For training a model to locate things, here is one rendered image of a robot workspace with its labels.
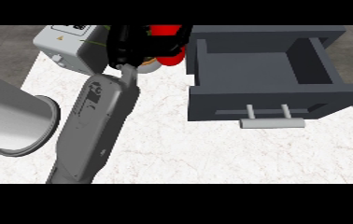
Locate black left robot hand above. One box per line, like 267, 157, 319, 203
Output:
106, 24, 195, 69

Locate red can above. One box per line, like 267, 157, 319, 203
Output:
148, 24, 187, 67

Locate dark grey open drawer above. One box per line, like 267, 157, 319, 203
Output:
184, 24, 353, 89

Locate dark grey drawer front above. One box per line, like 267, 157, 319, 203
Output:
186, 83, 353, 122

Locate white box appliance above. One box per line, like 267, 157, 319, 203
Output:
31, 24, 112, 77

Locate grey cylinder with rim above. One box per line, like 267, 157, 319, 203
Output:
0, 79, 62, 158

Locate pale grey drawer handle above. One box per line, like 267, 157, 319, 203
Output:
239, 104, 307, 130

